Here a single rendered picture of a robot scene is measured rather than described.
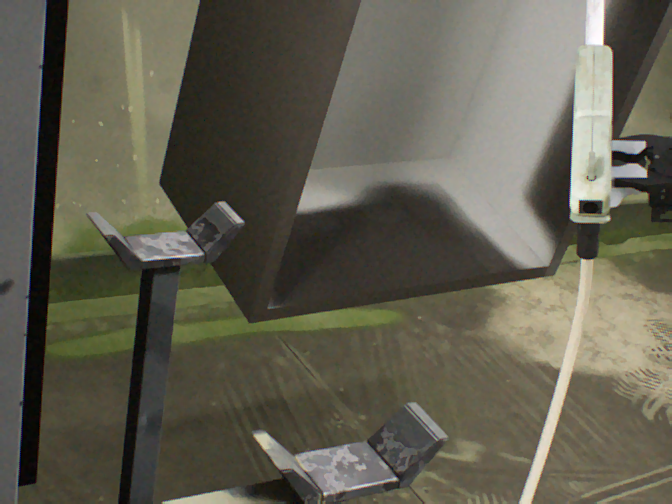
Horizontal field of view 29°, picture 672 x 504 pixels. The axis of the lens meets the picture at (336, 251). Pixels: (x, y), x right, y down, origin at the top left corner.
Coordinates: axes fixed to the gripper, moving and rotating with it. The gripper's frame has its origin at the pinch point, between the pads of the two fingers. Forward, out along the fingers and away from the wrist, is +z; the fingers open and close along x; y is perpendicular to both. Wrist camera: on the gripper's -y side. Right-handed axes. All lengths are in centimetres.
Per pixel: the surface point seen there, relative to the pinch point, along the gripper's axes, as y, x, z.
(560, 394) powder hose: 36.2, -9.0, 2.3
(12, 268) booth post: -37, -56, 47
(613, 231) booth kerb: 130, 121, -11
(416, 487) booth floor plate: 83, 6, 27
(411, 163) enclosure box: 47, 53, 30
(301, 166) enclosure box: 3.5, 2.4, 37.5
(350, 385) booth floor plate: 90, 34, 44
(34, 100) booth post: -50, -51, 43
